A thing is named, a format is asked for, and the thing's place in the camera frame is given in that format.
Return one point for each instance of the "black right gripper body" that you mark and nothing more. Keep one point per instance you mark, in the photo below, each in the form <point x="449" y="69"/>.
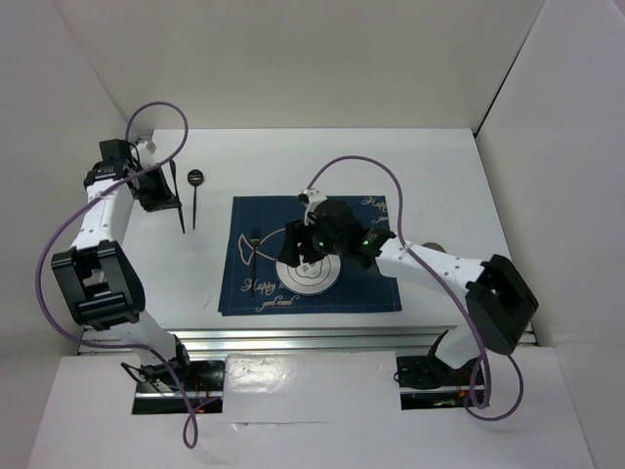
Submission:
<point x="315" y="243"/>

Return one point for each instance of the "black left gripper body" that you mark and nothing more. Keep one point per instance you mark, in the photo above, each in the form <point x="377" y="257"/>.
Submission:
<point x="153" y="194"/>

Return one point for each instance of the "black table knife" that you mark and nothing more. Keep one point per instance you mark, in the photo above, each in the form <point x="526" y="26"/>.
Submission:
<point x="174" y="175"/>

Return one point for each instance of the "white round plate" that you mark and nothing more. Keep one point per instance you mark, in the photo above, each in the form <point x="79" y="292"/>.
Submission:
<point x="310" y="279"/>

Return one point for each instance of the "navy fish placemat cloth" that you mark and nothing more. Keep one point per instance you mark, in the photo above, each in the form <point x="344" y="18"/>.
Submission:
<point x="355" y="291"/>

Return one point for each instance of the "black fork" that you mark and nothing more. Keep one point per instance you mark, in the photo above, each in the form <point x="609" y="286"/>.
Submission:
<point x="255" y="241"/>

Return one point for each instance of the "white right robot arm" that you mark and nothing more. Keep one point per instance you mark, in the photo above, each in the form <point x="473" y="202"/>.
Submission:
<point x="494" y="299"/>

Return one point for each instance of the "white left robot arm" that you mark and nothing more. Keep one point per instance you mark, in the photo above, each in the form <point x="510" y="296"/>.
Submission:
<point x="98" y="283"/>

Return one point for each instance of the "black spoon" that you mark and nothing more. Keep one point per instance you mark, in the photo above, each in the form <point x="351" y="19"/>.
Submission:
<point x="195" y="178"/>

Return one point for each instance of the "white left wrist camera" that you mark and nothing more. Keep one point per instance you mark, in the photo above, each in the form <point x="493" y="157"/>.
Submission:
<point x="146" y="150"/>

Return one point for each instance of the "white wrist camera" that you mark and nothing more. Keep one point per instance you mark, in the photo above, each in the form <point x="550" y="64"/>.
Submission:
<point x="311" y="199"/>
<point x="146" y="150"/>

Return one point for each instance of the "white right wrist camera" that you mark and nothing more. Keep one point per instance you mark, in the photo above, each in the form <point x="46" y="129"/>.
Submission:
<point x="311" y="199"/>

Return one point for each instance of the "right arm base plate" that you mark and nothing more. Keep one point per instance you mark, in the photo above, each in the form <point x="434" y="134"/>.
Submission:
<point x="426" y="384"/>

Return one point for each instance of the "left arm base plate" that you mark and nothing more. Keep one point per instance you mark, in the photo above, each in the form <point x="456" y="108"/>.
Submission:
<point x="204" y="388"/>

